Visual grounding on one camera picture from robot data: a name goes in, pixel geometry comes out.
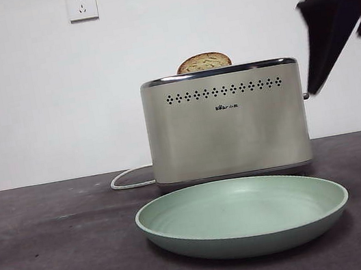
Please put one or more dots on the cream toaster with chrome top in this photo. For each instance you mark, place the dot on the cream toaster with chrome top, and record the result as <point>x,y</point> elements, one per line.
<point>222,138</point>

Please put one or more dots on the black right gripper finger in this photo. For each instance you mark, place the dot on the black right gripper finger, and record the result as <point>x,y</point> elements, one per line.
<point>327,37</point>

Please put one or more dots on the small brown bread slice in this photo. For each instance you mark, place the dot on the small brown bread slice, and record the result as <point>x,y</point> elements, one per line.
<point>203,62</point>

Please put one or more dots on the white wall socket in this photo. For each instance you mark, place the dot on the white wall socket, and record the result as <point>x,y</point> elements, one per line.
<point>82,5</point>

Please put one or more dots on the pale green round plate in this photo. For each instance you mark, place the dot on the pale green round plate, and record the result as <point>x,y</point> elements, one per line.
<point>242,213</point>

